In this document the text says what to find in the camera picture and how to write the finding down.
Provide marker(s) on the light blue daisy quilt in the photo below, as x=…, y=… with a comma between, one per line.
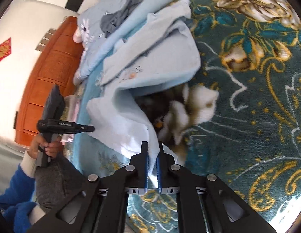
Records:
x=90, y=35

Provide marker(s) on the red paper wall decoration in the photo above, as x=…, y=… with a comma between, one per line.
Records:
x=5, y=49

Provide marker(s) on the pink and beige folded clothes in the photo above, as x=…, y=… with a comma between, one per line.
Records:
x=72, y=106

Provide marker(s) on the orange wooden headboard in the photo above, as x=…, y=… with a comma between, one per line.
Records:
x=56, y=65

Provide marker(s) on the teal floral bed blanket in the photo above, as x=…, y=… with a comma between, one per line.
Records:
x=251, y=55

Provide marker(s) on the person's left hand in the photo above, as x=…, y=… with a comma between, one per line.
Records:
x=52, y=149

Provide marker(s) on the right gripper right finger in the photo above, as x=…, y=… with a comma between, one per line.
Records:
x=206, y=203

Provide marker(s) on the light blue printed t-shirt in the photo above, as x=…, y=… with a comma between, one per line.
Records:
x=160, y=55

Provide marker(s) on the grey crumpled garment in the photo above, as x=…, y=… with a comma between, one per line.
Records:
x=111, y=22

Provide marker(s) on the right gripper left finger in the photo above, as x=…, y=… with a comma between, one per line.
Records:
x=100, y=205

